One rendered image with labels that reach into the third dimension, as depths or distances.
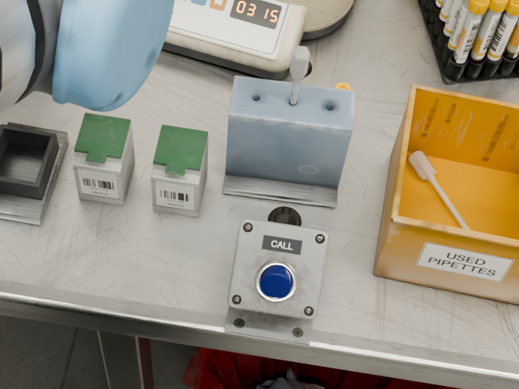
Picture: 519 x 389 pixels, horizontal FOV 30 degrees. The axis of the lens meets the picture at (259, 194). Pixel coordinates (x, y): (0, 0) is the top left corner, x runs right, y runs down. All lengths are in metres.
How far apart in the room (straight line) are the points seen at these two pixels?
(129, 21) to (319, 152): 0.45
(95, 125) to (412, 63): 0.32
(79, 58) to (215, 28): 0.55
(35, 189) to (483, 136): 0.38
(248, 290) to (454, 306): 0.19
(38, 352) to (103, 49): 1.41
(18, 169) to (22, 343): 0.92
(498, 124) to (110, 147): 0.32
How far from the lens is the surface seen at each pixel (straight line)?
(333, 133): 0.78
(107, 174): 0.80
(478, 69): 0.95
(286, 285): 0.74
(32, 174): 0.86
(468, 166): 0.89
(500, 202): 0.88
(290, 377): 1.48
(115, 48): 0.37
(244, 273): 0.75
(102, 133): 0.81
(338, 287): 0.82
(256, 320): 0.79
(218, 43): 0.91
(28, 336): 1.76
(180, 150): 0.80
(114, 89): 0.38
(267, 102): 0.78
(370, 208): 0.86
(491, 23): 0.91
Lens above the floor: 1.61
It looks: 59 degrees down
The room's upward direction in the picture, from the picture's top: 7 degrees clockwise
